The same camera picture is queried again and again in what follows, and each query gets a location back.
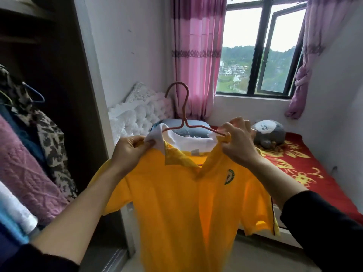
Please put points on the white tufted headboard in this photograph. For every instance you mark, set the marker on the white tufted headboard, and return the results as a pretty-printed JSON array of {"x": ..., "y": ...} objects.
[{"x": 136, "y": 113}]

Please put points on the yellow polo shirt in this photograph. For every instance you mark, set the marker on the yellow polo shirt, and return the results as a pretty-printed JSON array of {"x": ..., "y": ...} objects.
[{"x": 181, "y": 206}]

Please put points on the pink hanging curtain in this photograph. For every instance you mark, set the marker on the pink hanging curtain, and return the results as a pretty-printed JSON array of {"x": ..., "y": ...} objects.
[{"x": 198, "y": 53}]

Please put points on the person's left thumb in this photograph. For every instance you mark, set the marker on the person's left thumb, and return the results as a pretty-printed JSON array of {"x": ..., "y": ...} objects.
[{"x": 148, "y": 143}]

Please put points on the dark blue garment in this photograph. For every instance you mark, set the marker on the dark blue garment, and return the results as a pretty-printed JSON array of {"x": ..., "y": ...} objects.
[{"x": 27, "y": 137}]

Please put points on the dark wooden wardrobe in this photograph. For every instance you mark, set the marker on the dark wooden wardrobe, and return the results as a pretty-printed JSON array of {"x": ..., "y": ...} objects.
[{"x": 71, "y": 82}]

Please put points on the grey white plush toy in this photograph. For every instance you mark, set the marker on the grey white plush toy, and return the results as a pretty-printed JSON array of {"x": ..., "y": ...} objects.
[{"x": 269, "y": 134}]

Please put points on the black framed window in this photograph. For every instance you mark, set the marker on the black framed window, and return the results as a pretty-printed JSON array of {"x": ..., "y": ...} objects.
[{"x": 259, "y": 45}]

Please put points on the pink tied curtain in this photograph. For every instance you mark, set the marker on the pink tied curtain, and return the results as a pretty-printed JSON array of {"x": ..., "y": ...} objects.
[{"x": 314, "y": 48}]

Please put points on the person's right hand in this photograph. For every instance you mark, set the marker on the person's right hand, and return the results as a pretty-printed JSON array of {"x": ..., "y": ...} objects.
[{"x": 239, "y": 147}]

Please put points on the person's right thumb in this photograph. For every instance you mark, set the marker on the person's right thumb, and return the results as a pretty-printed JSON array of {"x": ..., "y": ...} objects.
[{"x": 224, "y": 132}]

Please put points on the white lace garment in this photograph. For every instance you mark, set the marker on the white lace garment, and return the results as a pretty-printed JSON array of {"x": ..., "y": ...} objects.
[{"x": 14, "y": 209}]

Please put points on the person's left hand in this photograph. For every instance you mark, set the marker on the person's left hand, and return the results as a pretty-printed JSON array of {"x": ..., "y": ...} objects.
[{"x": 126, "y": 155}]

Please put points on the blue clothes hanger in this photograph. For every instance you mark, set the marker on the blue clothes hanger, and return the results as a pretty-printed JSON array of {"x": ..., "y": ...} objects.
[{"x": 42, "y": 96}]

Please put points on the leopard print garment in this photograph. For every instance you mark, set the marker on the leopard print garment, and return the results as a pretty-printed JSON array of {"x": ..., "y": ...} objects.
[{"x": 54, "y": 144}]

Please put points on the person's right forearm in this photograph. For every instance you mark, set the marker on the person's right forearm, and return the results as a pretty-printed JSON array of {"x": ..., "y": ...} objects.
[{"x": 306, "y": 215}]

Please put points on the white bed frame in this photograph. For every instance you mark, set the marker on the white bed frame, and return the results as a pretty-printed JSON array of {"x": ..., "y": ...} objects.
[{"x": 286, "y": 237}]

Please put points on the pink knitted garment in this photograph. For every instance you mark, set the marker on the pink knitted garment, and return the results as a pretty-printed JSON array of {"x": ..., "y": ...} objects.
[{"x": 25, "y": 178}]

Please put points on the light blue garment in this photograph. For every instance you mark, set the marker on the light blue garment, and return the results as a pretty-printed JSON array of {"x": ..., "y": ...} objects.
[{"x": 11, "y": 230}]

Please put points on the person's left forearm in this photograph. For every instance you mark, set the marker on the person's left forearm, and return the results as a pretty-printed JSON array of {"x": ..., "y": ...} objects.
[{"x": 76, "y": 212}]

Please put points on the red floral bed sheet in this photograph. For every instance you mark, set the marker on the red floral bed sheet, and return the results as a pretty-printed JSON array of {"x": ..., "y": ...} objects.
[{"x": 312, "y": 172}]

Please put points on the blue pillow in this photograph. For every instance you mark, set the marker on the blue pillow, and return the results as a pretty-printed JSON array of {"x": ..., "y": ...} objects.
[{"x": 184, "y": 125}]

